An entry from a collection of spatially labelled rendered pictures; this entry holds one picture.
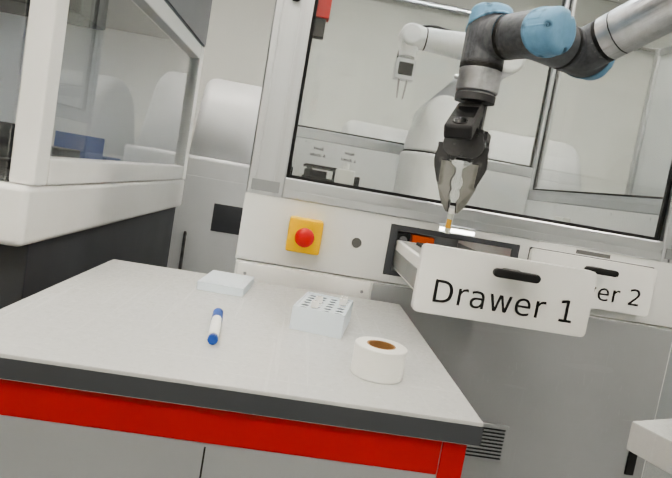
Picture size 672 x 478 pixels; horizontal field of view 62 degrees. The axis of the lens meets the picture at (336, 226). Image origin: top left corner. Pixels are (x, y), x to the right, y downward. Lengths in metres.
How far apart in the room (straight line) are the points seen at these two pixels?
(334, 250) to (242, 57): 3.40
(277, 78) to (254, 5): 3.38
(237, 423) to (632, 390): 1.04
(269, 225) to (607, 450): 0.94
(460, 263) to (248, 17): 3.83
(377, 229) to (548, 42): 0.52
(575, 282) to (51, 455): 0.78
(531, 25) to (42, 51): 0.79
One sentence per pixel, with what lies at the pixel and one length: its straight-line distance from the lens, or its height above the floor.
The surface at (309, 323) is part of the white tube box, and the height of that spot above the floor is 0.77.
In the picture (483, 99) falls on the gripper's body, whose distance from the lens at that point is 1.01.
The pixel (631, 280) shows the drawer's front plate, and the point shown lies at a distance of 1.40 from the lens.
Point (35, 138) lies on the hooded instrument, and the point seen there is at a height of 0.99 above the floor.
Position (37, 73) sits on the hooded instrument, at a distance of 1.08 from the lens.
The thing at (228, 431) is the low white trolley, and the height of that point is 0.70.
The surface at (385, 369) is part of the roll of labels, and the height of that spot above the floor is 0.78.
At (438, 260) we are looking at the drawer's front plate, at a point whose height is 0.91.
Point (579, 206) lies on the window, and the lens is 1.36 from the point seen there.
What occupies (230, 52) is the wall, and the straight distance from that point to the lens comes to 4.52.
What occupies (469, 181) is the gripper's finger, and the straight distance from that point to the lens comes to 1.00.
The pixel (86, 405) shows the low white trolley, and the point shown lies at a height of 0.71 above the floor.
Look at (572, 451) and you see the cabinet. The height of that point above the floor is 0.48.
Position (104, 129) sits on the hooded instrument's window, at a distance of 1.39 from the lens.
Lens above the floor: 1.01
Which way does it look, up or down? 5 degrees down
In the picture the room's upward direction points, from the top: 10 degrees clockwise
